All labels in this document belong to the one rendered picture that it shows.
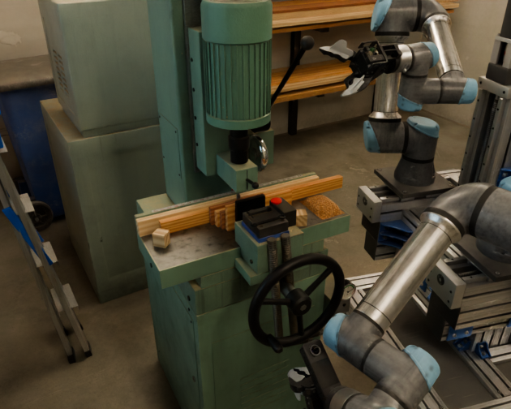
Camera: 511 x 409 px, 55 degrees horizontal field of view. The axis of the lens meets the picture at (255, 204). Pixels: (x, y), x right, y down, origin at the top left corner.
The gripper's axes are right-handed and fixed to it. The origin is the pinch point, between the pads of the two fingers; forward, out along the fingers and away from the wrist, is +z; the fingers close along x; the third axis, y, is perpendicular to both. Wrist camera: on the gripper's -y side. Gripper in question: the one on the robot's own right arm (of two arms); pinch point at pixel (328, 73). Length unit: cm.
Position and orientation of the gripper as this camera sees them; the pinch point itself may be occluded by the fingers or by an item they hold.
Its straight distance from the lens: 136.6
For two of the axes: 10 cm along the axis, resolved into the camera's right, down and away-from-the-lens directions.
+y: 3.0, -3.7, -8.8
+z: -8.9, 2.3, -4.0
